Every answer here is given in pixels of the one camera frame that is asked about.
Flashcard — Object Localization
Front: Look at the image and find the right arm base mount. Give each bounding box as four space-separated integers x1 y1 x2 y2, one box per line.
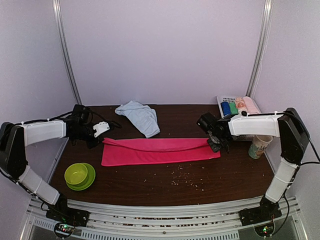
239 204 282 226

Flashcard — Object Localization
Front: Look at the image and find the green bowl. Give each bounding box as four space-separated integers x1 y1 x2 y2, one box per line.
64 163 88 186

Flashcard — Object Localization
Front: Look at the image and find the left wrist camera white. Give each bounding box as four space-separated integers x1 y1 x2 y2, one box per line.
92 121 110 138

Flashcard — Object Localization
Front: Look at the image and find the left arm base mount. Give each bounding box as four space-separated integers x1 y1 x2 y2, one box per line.
45 205 90 227

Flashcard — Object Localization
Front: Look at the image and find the green rolled towel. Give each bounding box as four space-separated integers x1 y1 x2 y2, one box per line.
228 102 241 115

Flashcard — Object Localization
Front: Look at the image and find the light pink rolled towel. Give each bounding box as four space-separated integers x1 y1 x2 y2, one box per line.
243 96 261 115

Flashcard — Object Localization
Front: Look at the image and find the blue rolled towel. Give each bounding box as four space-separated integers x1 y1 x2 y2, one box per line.
220 101 232 116

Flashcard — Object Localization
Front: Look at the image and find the right aluminium post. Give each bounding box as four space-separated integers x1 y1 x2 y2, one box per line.
246 0 274 98

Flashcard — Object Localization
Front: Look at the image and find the magenta pink towel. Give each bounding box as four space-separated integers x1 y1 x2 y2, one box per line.
101 138 221 167

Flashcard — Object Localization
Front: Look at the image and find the left aluminium post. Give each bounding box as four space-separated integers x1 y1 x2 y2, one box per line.
52 0 82 105

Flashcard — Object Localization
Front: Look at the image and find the cartoon print rolled towel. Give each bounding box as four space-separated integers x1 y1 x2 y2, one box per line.
234 97 248 116

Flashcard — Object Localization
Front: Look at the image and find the green plate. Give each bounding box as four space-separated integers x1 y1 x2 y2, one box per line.
64 162 96 191

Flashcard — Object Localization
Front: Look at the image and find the aluminium post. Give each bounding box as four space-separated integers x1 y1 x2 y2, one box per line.
246 0 274 98
52 0 82 105

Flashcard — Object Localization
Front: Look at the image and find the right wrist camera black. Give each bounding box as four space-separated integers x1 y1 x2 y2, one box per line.
196 112 218 133

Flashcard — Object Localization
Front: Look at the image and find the cream patterned mug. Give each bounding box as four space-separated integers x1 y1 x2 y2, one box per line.
248 135 273 159

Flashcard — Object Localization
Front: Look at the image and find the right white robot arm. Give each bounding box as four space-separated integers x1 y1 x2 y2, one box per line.
203 107 311 221

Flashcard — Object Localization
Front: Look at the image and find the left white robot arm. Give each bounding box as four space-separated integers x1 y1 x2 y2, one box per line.
0 118 110 222

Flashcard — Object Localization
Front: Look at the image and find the light blue towel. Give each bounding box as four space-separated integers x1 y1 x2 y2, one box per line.
115 100 161 139

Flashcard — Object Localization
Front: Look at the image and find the white plastic basket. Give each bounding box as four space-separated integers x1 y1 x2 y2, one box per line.
216 95 254 142

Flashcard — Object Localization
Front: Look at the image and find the aluminium front rail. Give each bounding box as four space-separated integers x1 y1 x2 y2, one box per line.
20 197 307 240

